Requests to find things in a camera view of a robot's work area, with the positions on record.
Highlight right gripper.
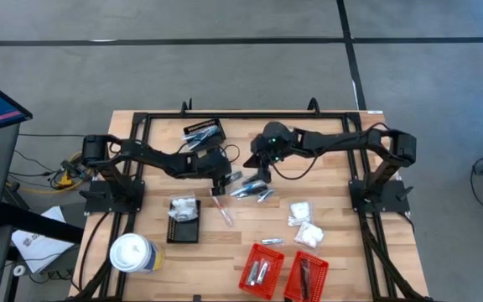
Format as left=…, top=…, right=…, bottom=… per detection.
left=243, top=133, right=284, bottom=185

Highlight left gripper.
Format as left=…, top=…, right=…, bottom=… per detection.
left=201, top=147, right=233, bottom=197

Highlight red toothbrush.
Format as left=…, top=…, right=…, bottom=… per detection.
left=210, top=189, right=235, bottom=228

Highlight cotton balls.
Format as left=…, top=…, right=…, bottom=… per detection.
left=287, top=200, right=313, bottom=228
left=170, top=195, right=196, bottom=211
left=168, top=207, right=200, bottom=223
left=293, top=220, right=325, bottom=248

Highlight blue toothbrush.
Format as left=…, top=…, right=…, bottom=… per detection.
left=229, top=180, right=268, bottom=197
left=184, top=125, right=221, bottom=146
left=186, top=132, right=220, bottom=151

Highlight black slotted plastic basket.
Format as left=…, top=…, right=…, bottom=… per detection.
left=181, top=118, right=227, bottom=150
left=165, top=199, right=202, bottom=244

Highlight red slotted plastic basket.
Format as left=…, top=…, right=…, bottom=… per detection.
left=283, top=250, right=330, bottom=302
left=237, top=242, right=286, bottom=301

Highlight disinfecting wipes canister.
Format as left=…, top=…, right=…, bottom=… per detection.
left=109, top=232, right=166, bottom=274

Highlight black power strip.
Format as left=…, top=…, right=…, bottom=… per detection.
left=60, top=159, right=84, bottom=177

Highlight black stand beam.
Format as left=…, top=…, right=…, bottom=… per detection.
left=0, top=200, right=86, bottom=245

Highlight white paper sheet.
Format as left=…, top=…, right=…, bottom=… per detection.
left=10, top=205, right=75, bottom=274

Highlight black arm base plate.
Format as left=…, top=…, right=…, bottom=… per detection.
left=348, top=179, right=411, bottom=214
left=82, top=179, right=146, bottom=214

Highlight yellow extension cable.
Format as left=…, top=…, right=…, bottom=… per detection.
left=5, top=149, right=96, bottom=195

